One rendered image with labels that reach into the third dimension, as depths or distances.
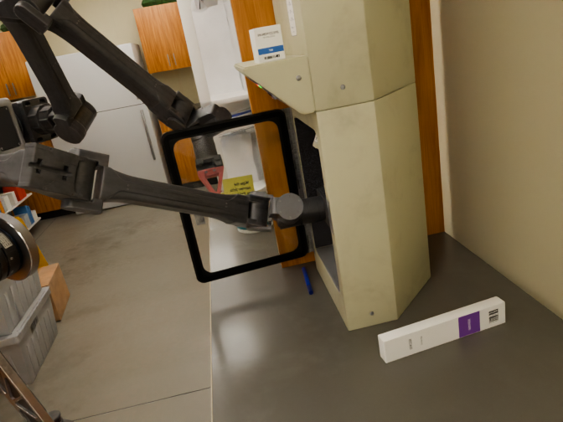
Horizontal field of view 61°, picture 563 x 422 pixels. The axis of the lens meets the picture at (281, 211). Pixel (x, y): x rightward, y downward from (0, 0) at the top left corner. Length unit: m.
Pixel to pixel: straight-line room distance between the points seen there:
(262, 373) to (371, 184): 0.43
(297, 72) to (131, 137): 5.08
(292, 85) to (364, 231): 0.32
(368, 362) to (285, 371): 0.16
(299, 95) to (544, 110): 0.47
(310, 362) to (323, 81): 0.54
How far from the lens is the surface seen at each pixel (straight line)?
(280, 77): 0.87
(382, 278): 1.03
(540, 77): 1.05
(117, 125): 5.89
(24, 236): 1.47
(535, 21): 1.06
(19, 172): 0.90
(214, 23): 2.26
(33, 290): 3.32
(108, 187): 0.93
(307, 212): 1.06
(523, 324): 1.08
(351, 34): 0.90
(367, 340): 1.04
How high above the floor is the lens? 1.54
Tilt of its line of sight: 19 degrees down
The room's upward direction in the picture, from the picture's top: 10 degrees counter-clockwise
